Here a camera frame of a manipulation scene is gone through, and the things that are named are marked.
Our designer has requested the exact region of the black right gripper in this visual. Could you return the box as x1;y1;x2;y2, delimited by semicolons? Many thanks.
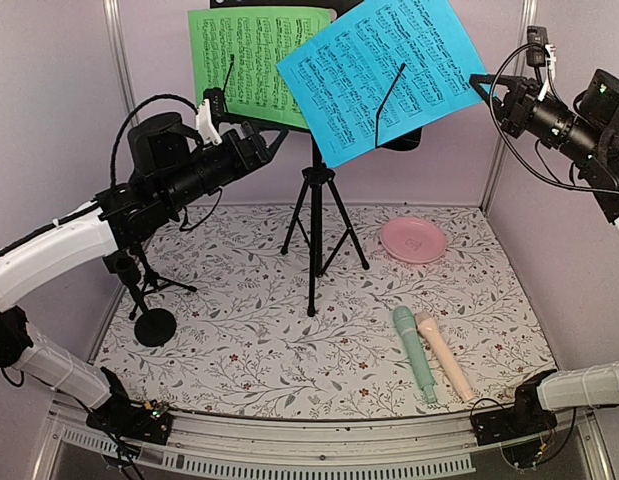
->
471;71;608;166

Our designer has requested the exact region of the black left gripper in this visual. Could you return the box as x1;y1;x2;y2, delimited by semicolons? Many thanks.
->
160;117;290;213

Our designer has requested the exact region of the blue sheet music paper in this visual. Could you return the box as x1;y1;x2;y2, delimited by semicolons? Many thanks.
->
277;0;485;168

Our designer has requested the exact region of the black shock-mount tripod stand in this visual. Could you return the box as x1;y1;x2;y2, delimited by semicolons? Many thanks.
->
127;244;198;299

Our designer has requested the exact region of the black round-base mic stand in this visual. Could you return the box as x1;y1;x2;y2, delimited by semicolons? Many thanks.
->
103;245;177;347

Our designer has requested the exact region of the teal toy microphone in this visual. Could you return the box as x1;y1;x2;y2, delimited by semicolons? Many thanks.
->
392;306;438;404

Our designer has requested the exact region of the pink toy microphone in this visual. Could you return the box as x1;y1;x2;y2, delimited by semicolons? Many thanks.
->
415;311;475;402

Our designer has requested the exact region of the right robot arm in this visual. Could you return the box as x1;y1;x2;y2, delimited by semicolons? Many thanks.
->
469;69;619;445

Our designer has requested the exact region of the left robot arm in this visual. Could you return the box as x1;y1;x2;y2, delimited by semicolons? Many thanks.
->
0;89;288;444

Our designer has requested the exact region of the black music stand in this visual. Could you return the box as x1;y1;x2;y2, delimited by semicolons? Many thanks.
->
209;0;423;318

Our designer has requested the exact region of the green sheet music paper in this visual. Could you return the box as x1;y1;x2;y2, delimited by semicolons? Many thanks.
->
188;6;332;129

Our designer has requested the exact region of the pink plate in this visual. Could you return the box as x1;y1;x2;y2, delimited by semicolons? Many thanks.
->
380;217;447;265

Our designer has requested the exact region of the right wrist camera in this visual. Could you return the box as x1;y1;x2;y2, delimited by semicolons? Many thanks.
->
526;25;561;101

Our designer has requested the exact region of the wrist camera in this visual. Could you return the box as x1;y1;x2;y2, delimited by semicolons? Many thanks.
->
526;25;561;101
195;87;224;146

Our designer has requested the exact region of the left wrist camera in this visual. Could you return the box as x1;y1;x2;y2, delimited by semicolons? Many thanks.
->
195;87;224;146

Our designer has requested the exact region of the aluminium front rail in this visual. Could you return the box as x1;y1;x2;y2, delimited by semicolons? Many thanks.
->
32;398;619;479

